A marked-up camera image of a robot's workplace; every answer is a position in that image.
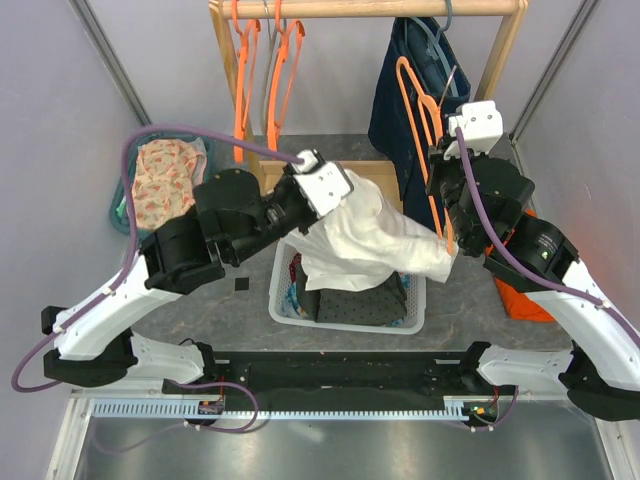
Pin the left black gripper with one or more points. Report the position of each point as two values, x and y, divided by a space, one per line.
290 182

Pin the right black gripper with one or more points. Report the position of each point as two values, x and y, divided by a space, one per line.
439 165

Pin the red polka dot skirt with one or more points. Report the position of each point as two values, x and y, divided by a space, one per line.
296 260

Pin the white garment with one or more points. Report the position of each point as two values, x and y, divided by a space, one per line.
364 240

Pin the blue floral garment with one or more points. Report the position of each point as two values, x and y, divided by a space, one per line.
295 300

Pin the blue denim jeans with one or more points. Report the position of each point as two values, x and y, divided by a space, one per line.
389 130

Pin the orange hanger of white garment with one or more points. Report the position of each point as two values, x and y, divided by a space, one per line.
424 116

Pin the blue-grey hanger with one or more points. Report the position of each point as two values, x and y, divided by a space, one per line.
430 52

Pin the dark grey dotted garment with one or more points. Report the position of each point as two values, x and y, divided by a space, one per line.
360 300

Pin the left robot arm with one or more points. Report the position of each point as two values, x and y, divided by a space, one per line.
230 221

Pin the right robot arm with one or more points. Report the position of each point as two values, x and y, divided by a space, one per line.
484 201

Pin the small black square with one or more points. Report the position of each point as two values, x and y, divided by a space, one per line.
241 284

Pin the white plastic basket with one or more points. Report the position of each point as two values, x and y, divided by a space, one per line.
281 305

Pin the pink floral cloth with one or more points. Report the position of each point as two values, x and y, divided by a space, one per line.
165 180

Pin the orange folded cloth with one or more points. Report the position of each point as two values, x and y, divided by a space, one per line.
519 307

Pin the teal plastic bin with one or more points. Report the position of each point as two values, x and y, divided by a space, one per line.
205 150

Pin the wooden clothes rack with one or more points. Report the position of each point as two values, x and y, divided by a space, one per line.
266 169

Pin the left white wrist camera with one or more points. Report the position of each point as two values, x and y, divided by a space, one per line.
324 184

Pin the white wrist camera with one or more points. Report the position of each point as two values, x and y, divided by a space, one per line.
481 125
324 184

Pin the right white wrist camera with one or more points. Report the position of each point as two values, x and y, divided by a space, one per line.
481 125

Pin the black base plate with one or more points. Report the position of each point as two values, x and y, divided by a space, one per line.
349 379

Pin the white slotted cable duct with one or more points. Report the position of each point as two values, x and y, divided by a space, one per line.
194 409

